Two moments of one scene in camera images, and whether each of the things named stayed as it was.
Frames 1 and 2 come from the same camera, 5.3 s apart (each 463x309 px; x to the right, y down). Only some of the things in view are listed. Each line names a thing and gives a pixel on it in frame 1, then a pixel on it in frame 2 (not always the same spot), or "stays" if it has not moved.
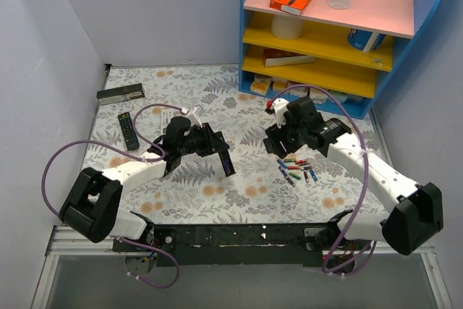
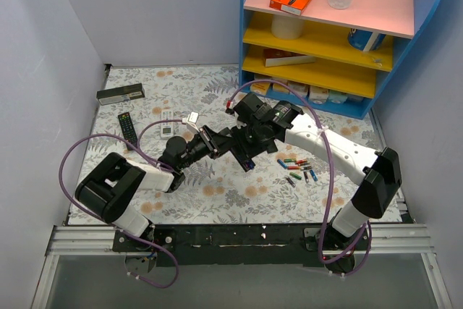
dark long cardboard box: x=113 y=95 stays
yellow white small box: x=278 y=84 stays
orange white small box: x=260 y=84 stays
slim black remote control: x=227 y=163 → x=241 y=142
